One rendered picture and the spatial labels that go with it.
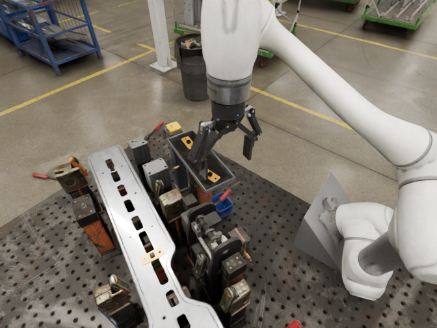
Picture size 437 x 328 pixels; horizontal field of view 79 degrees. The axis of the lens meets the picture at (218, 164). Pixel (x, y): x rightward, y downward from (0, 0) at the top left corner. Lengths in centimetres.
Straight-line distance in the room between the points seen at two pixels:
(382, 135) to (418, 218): 18
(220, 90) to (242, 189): 116
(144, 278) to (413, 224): 83
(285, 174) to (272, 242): 137
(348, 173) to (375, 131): 233
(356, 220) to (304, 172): 158
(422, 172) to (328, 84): 28
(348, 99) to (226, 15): 31
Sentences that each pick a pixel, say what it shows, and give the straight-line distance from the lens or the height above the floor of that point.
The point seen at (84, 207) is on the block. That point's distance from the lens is 128.
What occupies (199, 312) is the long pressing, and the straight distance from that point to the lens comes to 100.
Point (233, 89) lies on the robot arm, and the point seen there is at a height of 171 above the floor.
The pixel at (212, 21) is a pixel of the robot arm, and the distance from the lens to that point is 48.
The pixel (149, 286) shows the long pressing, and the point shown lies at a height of 100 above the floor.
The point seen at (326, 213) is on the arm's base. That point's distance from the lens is 138.
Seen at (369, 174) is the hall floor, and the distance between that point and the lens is 306.
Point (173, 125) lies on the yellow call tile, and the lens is 135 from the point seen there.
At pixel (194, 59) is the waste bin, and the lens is 337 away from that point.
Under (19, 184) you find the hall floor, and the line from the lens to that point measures 320.
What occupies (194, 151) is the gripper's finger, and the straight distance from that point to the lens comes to 61.
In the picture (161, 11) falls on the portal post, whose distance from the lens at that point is 436.
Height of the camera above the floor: 197
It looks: 45 degrees down
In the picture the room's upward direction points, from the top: straight up
